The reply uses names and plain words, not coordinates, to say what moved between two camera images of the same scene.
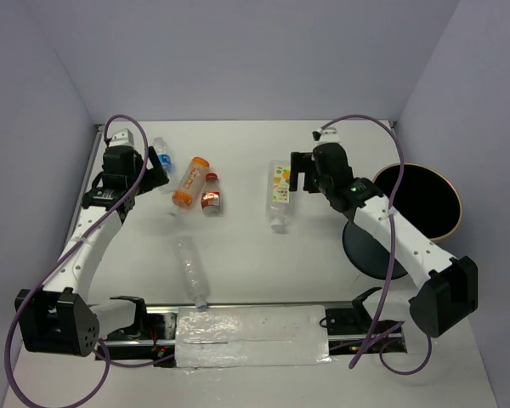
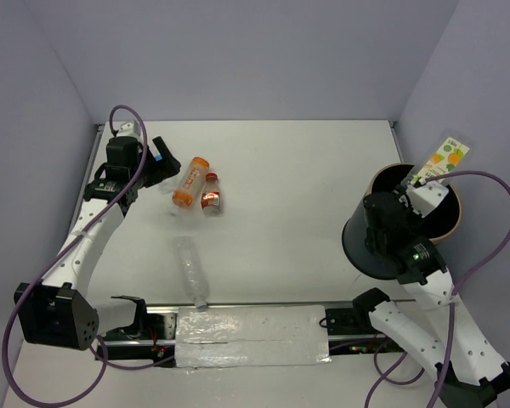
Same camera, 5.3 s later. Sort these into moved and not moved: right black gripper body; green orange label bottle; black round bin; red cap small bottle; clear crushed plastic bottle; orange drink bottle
Moved: right black gripper body; green orange label bottle
Not moved: orange drink bottle; red cap small bottle; black round bin; clear crushed plastic bottle
